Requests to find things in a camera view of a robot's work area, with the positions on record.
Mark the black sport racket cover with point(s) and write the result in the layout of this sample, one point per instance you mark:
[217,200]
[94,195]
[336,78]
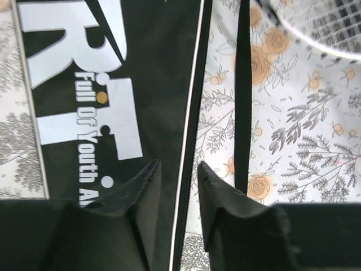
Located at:
[113,86]

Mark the white racket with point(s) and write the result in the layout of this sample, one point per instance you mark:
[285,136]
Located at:
[330,29]

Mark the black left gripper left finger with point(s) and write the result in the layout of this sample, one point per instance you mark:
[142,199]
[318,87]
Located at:
[116,232]

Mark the floral table mat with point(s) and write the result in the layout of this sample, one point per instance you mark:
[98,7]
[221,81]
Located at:
[276,121]

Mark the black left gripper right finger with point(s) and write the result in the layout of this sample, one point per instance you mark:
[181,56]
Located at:
[242,234]

